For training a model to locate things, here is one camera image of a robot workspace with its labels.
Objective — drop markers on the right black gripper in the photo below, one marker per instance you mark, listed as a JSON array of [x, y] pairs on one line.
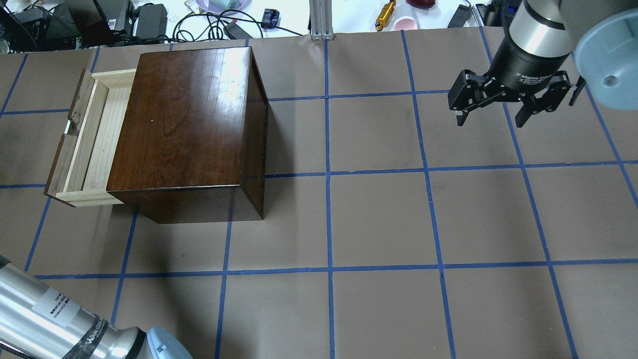
[[526, 63]]

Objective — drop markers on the light wooden drawer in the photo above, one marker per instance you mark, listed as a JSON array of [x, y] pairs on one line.
[[84, 156]]

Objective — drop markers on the pink cup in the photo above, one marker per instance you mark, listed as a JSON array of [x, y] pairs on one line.
[[405, 22]]

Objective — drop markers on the gold cylinder tool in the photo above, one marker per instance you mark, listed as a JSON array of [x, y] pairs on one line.
[[384, 16]]

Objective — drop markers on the aluminium frame post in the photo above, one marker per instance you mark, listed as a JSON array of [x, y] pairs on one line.
[[321, 28]]

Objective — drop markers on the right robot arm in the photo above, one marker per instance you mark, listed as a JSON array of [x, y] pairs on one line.
[[601, 35]]

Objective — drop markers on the black power adapter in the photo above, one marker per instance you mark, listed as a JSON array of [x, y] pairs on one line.
[[152, 21]]

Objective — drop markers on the dark wooden cabinet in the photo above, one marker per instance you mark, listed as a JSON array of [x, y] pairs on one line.
[[192, 144]]

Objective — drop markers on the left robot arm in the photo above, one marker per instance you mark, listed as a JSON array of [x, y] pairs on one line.
[[39, 322]]

